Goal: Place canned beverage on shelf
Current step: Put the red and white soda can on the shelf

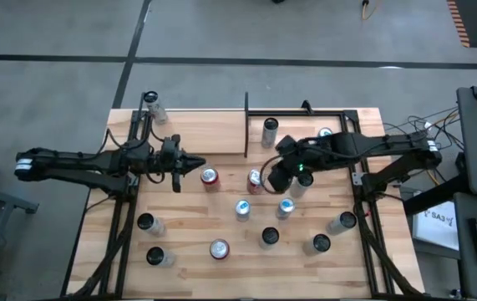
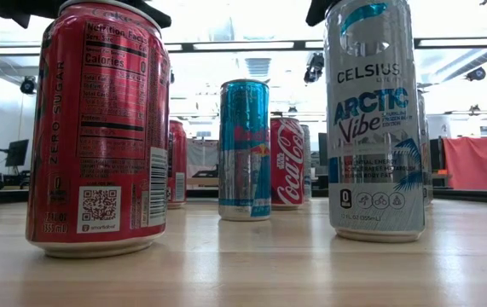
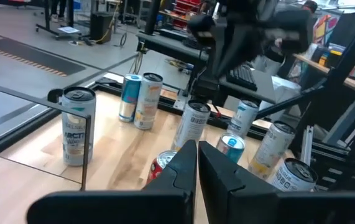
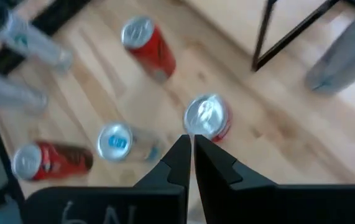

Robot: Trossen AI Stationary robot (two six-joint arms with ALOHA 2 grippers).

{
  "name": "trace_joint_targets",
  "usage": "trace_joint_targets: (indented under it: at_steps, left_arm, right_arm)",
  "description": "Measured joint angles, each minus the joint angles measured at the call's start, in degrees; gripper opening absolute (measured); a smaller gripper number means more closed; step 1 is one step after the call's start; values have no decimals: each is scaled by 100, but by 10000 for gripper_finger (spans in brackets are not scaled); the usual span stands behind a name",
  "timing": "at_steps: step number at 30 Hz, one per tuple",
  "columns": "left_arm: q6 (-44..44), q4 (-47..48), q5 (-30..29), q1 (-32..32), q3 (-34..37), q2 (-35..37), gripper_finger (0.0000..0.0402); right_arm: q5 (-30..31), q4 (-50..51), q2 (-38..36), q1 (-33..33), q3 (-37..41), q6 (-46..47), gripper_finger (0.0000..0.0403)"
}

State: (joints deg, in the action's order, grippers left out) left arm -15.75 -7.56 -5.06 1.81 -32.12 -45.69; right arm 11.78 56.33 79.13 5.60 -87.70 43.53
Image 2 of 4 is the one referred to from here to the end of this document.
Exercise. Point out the blue silver Red Bull can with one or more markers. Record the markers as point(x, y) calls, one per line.
point(245, 149)
point(427, 170)

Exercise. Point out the red Coca-Cola can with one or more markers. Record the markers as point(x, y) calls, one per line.
point(177, 162)
point(288, 162)

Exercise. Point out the white cloth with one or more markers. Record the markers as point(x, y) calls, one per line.
point(202, 155)

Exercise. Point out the silver Celsius energy drink can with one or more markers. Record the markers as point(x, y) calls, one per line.
point(307, 162)
point(373, 128)

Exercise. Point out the red Coke Zero Sugar can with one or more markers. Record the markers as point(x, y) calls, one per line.
point(98, 128)

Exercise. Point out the black monitor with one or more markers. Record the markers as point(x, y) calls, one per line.
point(17, 152)

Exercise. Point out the orange cloth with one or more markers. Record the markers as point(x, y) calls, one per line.
point(477, 162)

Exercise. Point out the black ceiling-mounted camera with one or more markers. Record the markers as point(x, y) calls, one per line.
point(476, 74)
point(27, 86)
point(313, 70)

